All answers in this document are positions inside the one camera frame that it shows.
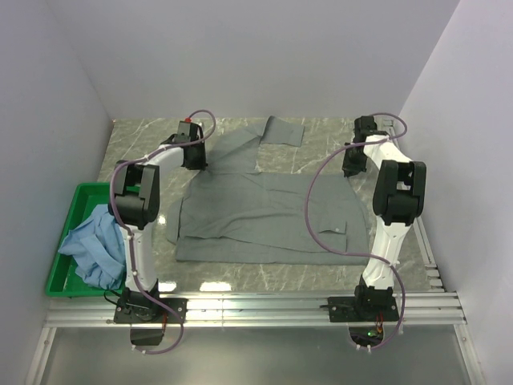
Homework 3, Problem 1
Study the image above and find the blue long sleeve shirt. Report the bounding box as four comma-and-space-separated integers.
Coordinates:
58, 205, 127, 290

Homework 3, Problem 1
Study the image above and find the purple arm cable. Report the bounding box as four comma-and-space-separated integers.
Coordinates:
305, 111, 410, 355
109, 109, 217, 355

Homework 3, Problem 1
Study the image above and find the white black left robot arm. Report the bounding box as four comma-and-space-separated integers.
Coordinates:
108, 117, 215, 322

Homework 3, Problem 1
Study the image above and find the aluminium mounting rail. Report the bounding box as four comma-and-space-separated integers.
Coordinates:
43, 292, 467, 329

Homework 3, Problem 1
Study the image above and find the grey long sleeve shirt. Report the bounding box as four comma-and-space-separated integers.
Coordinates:
166, 116, 371, 265

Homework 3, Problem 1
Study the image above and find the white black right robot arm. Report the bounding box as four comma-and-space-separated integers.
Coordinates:
342, 115, 426, 321

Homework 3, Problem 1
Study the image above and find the green plastic bin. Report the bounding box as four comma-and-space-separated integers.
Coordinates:
46, 182, 127, 298

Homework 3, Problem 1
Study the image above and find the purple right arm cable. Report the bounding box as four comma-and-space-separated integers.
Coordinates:
305, 111, 410, 355

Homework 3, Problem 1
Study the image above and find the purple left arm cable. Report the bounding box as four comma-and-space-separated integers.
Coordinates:
109, 109, 217, 355

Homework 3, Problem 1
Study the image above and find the aluminium side rail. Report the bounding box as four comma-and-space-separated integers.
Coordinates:
380, 118, 446, 290

